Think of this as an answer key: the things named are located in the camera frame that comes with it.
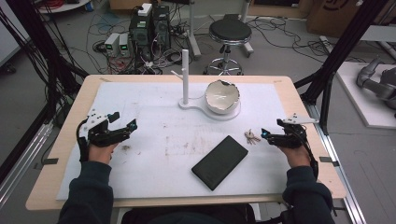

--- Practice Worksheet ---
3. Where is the person's lap dark clothing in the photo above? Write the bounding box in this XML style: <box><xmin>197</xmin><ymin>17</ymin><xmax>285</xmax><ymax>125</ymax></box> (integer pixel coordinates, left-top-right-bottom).
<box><xmin>120</xmin><ymin>203</ymin><xmax>257</xmax><ymax>224</ymax></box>

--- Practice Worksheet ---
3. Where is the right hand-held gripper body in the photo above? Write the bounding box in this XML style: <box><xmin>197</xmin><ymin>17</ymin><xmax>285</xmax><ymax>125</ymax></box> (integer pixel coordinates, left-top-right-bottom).
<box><xmin>270</xmin><ymin>112</ymin><xmax>320</xmax><ymax>149</ymax></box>

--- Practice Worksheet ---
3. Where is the cardboard box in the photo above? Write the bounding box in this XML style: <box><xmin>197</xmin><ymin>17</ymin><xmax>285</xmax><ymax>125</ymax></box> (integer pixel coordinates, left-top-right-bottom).
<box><xmin>305</xmin><ymin>0</ymin><xmax>396</xmax><ymax>39</ymax></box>

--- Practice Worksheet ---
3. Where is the bunch of keys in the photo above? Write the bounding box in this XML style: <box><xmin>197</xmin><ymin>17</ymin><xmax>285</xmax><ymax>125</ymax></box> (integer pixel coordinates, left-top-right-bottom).
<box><xmin>244</xmin><ymin>128</ymin><xmax>262</xmax><ymax>146</ymax></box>

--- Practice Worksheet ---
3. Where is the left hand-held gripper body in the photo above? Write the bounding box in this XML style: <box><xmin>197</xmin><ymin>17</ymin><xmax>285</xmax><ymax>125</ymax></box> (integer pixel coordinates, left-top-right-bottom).
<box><xmin>76</xmin><ymin>108</ymin><xmax>131</xmax><ymax>148</ymax></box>

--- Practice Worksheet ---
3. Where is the light wooden table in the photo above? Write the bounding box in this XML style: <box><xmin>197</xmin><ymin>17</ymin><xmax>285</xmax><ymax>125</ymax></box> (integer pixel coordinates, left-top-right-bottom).
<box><xmin>25</xmin><ymin>74</ymin><xmax>347</xmax><ymax>212</ymax></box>

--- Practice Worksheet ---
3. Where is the white stand with post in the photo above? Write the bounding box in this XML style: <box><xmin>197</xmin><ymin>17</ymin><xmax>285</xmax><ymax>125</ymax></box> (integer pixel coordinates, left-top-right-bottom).
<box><xmin>170</xmin><ymin>49</ymin><xmax>243</xmax><ymax>122</ymax></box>

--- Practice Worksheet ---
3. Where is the person's left hand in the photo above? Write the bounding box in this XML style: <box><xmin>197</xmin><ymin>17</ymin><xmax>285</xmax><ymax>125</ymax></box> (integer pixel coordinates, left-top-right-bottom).
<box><xmin>88</xmin><ymin>141</ymin><xmax>120</xmax><ymax>166</ymax></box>

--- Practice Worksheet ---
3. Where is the black rectangular case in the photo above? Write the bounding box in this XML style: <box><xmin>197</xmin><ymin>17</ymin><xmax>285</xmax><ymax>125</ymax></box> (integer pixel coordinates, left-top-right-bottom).
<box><xmin>191</xmin><ymin>134</ymin><xmax>249</xmax><ymax>191</ymax></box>

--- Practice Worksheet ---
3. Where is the black round stool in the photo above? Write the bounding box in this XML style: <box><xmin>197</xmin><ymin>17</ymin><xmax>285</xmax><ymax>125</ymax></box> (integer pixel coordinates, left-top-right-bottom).
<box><xmin>203</xmin><ymin>18</ymin><xmax>254</xmax><ymax>77</ymax></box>

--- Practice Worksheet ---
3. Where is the white metal stand leg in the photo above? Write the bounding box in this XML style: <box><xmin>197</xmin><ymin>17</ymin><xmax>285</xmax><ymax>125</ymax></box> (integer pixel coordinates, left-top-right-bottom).
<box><xmin>186</xmin><ymin>0</ymin><xmax>203</xmax><ymax>61</ymax></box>

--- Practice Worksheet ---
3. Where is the grey bench power supply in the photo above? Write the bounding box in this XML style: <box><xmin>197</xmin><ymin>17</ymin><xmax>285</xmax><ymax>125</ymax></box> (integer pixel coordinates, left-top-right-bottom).
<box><xmin>118</xmin><ymin>32</ymin><xmax>132</xmax><ymax>58</ymax></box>
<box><xmin>104</xmin><ymin>32</ymin><xmax>121</xmax><ymax>58</ymax></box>

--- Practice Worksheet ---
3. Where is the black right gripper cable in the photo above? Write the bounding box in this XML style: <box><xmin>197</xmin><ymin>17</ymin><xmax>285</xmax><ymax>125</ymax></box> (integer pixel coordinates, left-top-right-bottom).
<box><xmin>302</xmin><ymin>132</ymin><xmax>320</xmax><ymax>182</ymax></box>

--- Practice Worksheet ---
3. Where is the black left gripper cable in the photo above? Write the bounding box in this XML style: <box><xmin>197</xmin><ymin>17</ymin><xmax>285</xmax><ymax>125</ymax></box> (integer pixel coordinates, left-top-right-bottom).
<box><xmin>76</xmin><ymin>118</ymin><xmax>92</xmax><ymax>163</ymax></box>

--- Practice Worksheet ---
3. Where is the white platform board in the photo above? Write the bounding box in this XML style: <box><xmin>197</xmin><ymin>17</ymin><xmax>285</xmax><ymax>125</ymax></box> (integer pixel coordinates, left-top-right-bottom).
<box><xmin>335</xmin><ymin>61</ymin><xmax>396</xmax><ymax>131</ymax></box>

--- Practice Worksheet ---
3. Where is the white power strip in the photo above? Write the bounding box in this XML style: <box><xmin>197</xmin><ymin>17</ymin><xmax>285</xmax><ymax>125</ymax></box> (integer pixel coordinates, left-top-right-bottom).
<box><xmin>319</xmin><ymin>35</ymin><xmax>336</xmax><ymax>53</ymax></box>

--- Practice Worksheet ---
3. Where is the person's right hand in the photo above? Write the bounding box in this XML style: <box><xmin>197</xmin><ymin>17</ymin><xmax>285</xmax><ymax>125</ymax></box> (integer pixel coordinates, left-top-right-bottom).
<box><xmin>277</xmin><ymin>144</ymin><xmax>312</xmax><ymax>170</ymax></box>

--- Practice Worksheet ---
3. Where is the black metal frame strut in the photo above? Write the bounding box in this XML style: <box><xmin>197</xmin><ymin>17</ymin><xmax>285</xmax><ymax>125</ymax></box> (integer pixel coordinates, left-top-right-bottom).
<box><xmin>293</xmin><ymin>0</ymin><xmax>388</xmax><ymax>135</ymax></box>
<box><xmin>5</xmin><ymin>0</ymin><xmax>90</xmax><ymax>96</ymax></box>

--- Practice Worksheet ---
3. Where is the white table mat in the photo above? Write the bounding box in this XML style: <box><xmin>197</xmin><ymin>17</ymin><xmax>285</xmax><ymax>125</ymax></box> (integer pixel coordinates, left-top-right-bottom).
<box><xmin>55</xmin><ymin>81</ymin><xmax>295</xmax><ymax>201</ymax></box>

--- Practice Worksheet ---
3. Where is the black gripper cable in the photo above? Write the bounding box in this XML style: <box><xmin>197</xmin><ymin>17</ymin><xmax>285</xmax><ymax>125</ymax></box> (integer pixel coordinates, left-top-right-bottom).
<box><xmin>302</xmin><ymin>132</ymin><xmax>320</xmax><ymax>182</ymax></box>
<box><xmin>76</xmin><ymin>118</ymin><xmax>92</xmax><ymax>163</ymax></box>

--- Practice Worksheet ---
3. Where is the black computer tower white box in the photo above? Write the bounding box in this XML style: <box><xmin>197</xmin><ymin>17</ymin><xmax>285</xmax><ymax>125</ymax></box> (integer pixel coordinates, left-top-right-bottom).
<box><xmin>128</xmin><ymin>3</ymin><xmax>154</xmax><ymax>62</ymax></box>

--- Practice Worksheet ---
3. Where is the white broken-edge bowl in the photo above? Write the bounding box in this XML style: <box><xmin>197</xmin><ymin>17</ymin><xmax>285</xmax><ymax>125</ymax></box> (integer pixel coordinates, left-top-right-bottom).
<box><xmin>204</xmin><ymin>79</ymin><xmax>242</xmax><ymax>115</ymax></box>

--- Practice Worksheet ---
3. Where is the aluminium rail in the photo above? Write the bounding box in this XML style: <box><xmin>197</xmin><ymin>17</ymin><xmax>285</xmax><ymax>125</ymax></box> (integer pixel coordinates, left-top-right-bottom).
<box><xmin>305</xmin><ymin>102</ymin><xmax>368</xmax><ymax>224</ymax></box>
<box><xmin>0</xmin><ymin>121</ymin><xmax>54</xmax><ymax>207</ymax></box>

